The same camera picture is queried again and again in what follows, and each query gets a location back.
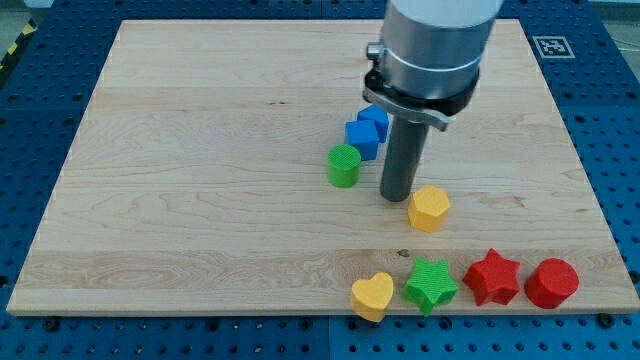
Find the yellow hexagon block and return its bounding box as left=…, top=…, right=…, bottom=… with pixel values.
left=408, top=185, right=451, bottom=232

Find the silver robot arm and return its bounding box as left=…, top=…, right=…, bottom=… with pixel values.
left=379, top=0, right=503, bottom=100

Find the green star block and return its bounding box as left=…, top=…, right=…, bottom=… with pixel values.
left=402, top=258, right=458, bottom=317

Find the red star block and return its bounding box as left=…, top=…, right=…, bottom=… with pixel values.
left=463, top=248, right=520, bottom=306

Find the green cylinder block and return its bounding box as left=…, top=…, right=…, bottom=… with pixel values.
left=327, top=144, right=361, bottom=188

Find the blue cube block front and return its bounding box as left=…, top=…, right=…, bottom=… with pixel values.
left=344, top=120, right=379, bottom=161

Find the blue block rear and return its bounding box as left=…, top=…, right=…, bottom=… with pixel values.
left=357, top=104, right=390, bottom=143

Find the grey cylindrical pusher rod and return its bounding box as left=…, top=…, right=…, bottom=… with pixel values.
left=380, top=116, right=428, bottom=202

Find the wooden board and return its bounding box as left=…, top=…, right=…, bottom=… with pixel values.
left=7, top=20, right=639, bottom=317

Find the yellow heart block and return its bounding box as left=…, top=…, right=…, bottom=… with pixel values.
left=350, top=272, right=394, bottom=323

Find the black clamp with silver lever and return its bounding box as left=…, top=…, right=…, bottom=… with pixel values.
left=363, top=42, right=480, bottom=131

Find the red cylinder block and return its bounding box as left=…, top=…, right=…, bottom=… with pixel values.
left=525, top=258, right=580, bottom=309

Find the white fiducial marker tag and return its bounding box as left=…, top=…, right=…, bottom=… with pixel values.
left=533, top=35, right=575, bottom=59

